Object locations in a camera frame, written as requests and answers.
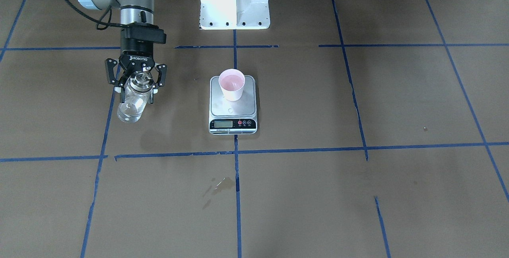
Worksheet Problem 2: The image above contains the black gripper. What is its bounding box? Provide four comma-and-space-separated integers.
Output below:
104, 23, 167, 104

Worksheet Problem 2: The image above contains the glass sauce bottle metal spout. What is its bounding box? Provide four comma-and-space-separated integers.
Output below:
117, 72, 154, 123

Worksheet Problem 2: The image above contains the pink paper cup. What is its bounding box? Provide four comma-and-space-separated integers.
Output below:
218, 68, 245, 101

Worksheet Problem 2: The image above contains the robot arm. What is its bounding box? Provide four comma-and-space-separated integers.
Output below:
78, 0, 167, 103

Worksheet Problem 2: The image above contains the silver kitchen scale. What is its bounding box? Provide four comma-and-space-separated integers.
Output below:
208, 76, 258, 135

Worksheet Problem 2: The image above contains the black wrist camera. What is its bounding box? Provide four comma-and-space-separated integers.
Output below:
120, 25, 167, 44

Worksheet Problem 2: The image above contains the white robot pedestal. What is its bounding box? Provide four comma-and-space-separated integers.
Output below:
199, 0, 271, 30

